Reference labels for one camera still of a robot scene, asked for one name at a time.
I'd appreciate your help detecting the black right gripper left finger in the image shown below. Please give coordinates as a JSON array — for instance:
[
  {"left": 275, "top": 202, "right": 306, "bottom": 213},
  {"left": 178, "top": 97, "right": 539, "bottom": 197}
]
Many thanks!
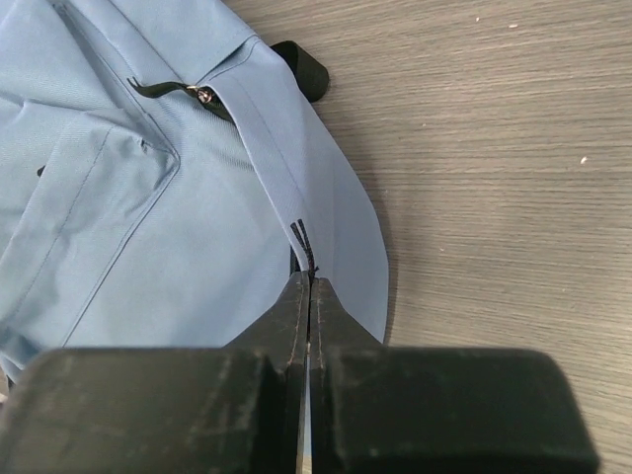
[{"left": 1, "top": 273, "right": 309, "bottom": 473}]

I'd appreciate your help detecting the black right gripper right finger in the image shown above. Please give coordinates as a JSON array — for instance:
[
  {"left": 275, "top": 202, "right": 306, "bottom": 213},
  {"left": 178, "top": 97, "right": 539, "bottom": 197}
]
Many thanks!
[{"left": 310, "top": 278, "right": 600, "bottom": 473}]

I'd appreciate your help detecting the light blue fabric backpack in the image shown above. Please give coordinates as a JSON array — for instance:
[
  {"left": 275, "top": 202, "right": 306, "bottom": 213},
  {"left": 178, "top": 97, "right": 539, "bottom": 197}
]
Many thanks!
[{"left": 1, "top": 1, "right": 389, "bottom": 380}]

